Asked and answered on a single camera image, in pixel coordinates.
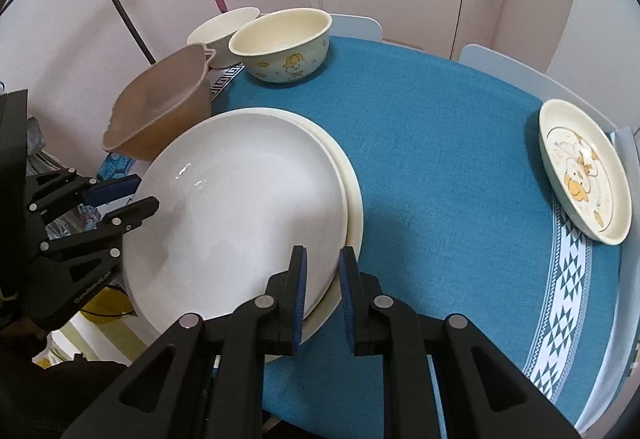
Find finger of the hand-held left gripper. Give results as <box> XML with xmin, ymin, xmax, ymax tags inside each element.
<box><xmin>25</xmin><ymin>198</ymin><xmax>160</xmax><ymax>327</ymax></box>
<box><xmin>25</xmin><ymin>168</ymin><xmax>142</xmax><ymax>220</ymax></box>

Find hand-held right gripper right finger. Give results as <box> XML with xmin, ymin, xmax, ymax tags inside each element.
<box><xmin>339</xmin><ymin>246</ymin><xmax>583</xmax><ymax>439</ymax></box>

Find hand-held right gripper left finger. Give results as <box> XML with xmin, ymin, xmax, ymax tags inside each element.
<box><xmin>60</xmin><ymin>245</ymin><xmax>308</xmax><ymax>439</ymax></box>

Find large cream plate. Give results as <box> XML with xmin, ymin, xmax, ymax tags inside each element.
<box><xmin>220</xmin><ymin>106</ymin><xmax>365</xmax><ymax>347</ymax></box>

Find large white plate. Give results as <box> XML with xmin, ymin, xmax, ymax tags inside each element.
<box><xmin>121</xmin><ymin>112</ymin><xmax>349</xmax><ymax>337</ymax></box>

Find white bowl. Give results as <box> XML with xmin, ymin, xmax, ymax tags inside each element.
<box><xmin>187</xmin><ymin>7</ymin><xmax>261</xmax><ymax>69</ymax></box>

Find cream cartoon print bowl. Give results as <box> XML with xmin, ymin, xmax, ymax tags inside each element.
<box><xmin>228</xmin><ymin>8</ymin><xmax>333</xmax><ymax>84</ymax></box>

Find cream cartoon print plate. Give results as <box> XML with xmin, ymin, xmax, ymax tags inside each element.
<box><xmin>538</xmin><ymin>99</ymin><xmax>632</xmax><ymax>246</ymax></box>

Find blue floral patterned cloth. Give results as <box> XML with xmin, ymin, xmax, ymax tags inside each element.
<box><xmin>95</xmin><ymin>153</ymin><xmax>136</xmax><ymax>180</ymax></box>

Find yellow object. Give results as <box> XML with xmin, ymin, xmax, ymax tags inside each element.
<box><xmin>80</xmin><ymin>288</ymin><xmax>137</xmax><ymax>320</ymax></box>

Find yellow striped floor mat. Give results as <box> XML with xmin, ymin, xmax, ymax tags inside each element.
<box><xmin>32</xmin><ymin>311</ymin><xmax>161</xmax><ymax>367</ymax></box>

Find black white patterned mat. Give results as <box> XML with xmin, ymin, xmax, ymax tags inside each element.
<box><xmin>209</xmin><ymin>62</ymin><xmax>246</xmax><ymax>101</ymax></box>

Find teal tablecloth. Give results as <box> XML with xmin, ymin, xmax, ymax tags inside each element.
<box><xmin>207</xmin><ymin>35</ymin><xmax>623</xmax><ymax>437</ymax></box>

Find white chair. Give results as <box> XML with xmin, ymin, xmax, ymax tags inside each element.
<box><xmin>327</xmin><ymin>13</ymin><xmax>383</xmax><ymax>42</ymax></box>
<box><xmin>457</xmin><ymin>44</ymin><xmax>616</xmax><ymax>132</ymax></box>

